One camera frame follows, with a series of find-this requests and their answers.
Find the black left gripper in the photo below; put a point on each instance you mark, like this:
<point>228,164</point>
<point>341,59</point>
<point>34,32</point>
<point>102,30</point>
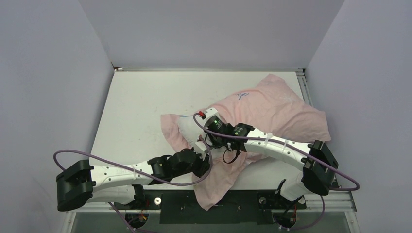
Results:
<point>203,164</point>

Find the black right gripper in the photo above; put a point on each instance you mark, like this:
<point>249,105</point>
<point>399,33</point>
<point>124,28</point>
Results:
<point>216,143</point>

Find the purple pink printed pillowcase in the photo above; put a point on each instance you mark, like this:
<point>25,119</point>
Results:
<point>270,120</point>

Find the white pillow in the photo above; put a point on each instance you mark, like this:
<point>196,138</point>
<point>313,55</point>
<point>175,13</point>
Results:
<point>189,129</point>

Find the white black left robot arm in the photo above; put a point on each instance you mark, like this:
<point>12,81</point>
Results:
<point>98,180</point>

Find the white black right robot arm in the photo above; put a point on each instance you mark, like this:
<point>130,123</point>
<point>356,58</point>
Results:
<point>315,161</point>

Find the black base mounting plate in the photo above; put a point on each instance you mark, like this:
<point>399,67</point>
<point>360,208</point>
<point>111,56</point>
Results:
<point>237,206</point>

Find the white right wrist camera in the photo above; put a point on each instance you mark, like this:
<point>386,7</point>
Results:
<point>208,113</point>

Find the metal rail at back wall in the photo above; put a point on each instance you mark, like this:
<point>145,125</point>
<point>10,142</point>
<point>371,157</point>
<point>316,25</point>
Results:
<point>161,69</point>

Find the aluminium frame rail right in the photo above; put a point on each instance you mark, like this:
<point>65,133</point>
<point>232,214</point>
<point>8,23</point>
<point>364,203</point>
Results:
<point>336,201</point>

